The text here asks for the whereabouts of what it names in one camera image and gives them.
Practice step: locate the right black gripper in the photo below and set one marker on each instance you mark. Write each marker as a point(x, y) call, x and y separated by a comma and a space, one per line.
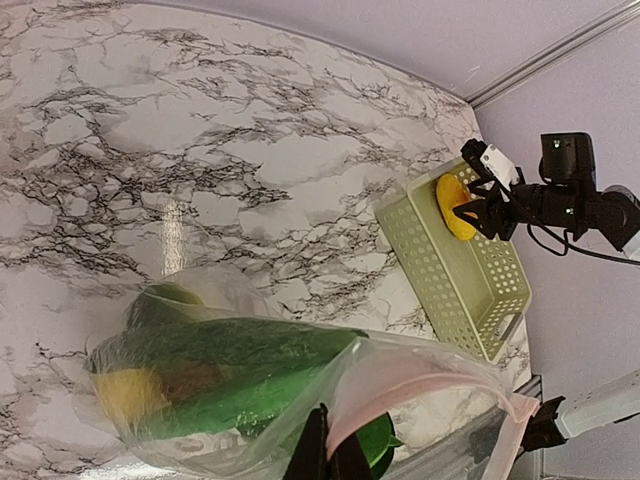
point(562, 206)

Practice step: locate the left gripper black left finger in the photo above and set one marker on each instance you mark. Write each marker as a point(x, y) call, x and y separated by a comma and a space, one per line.
point(309, 459)

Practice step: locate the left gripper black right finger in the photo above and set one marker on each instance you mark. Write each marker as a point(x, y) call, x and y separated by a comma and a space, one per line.
point(349, 462)

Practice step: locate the green white bok choy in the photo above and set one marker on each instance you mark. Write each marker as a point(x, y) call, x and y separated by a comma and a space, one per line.
point(246, 427)

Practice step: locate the clear zip top bag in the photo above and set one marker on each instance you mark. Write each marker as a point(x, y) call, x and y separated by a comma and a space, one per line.
point(439, 412)

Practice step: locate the brown bread bun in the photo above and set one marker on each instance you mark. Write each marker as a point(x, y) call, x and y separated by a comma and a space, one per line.
point(189, 379)

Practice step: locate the yellow lemon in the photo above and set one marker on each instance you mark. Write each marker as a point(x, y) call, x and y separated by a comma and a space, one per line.
point(128, 396)

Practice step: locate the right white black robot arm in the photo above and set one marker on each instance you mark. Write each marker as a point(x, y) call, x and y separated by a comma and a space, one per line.
point(568, 159)

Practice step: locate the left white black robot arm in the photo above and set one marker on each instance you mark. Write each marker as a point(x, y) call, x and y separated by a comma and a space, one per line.
point(556, 421)

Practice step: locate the beige perforated plastic basket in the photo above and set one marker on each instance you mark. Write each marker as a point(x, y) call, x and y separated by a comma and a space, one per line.
point(475, 293)

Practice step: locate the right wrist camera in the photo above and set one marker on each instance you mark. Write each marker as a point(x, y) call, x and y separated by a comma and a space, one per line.
point(489, 163)

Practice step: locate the right aluminium frame post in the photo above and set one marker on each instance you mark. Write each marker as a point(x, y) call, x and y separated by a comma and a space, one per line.
point(614, 19)

